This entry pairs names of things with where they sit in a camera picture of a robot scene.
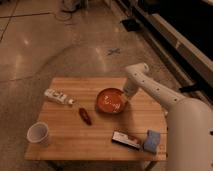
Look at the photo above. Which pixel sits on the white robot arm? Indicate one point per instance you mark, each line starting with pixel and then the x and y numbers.
pixel 189 122

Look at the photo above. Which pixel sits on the red chili pepper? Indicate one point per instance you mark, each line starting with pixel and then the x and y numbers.
pixel 84 116

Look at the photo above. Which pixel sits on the blue sponge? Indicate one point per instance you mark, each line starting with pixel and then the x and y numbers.
pixel 152 141

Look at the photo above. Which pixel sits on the dark snack box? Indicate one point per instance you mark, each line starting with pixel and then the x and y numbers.
pixel 126 140

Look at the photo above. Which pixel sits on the orange ceramic bowl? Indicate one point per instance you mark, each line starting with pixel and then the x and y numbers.
pixel 111 101

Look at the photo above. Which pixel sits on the white paper cup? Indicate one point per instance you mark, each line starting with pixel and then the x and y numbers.
pixel 38 133

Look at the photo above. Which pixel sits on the wooden table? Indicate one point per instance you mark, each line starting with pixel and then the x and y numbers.
pixel 72 139

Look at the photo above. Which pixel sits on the black floor object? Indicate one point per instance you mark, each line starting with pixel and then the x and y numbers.
pixel 130 25

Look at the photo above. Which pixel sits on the white plastic bottle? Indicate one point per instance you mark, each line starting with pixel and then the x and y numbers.
pixel 58 97

